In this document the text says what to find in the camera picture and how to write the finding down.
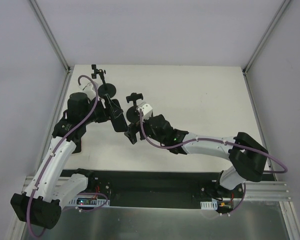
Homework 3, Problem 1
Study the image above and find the aluminium frame post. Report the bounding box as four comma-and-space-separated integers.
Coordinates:
27, 0, 71, 73
242, 0, 293, 76

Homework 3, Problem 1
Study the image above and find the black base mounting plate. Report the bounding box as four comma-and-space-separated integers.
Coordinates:
61, 168, 243, 209

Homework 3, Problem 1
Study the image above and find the aluminium rail right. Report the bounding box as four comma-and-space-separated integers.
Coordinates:
244, 181, 292, 202

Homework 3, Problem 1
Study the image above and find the right white cable duct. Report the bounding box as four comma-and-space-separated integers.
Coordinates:
200, 199, 218, 211

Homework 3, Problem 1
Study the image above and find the black phone stand near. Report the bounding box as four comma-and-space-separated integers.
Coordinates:
126, 92, 144, 123

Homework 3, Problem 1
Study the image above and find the left aluminium frame post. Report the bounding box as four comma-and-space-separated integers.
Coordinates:
27, 0, 71, 73

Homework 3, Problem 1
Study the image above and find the black phone cream case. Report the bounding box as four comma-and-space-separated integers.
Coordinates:
72, 139, 82, 154

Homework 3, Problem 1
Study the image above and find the black smartphone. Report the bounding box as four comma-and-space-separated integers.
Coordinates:
110, 99, 128, 133

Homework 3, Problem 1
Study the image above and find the right aluminium frame post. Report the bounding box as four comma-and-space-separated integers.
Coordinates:
242, 0, 293, 76

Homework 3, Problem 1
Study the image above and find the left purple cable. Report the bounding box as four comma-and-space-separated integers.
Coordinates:
27, 74, 108, 238

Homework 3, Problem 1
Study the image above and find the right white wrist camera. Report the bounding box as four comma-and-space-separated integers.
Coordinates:
136, 102, 153, 120

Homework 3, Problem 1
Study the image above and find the black phone stand far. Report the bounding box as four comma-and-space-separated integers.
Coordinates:
91, 64, 117, 98

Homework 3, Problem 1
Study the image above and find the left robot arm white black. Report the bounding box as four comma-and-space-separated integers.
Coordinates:
10, 92, 127, 230

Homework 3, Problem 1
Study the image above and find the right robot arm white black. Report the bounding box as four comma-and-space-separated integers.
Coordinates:
124, 114, 268, 198

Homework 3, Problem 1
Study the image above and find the black phone stand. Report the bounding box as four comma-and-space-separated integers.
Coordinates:
91, 64, 117, 98
126, 92, 144, 123

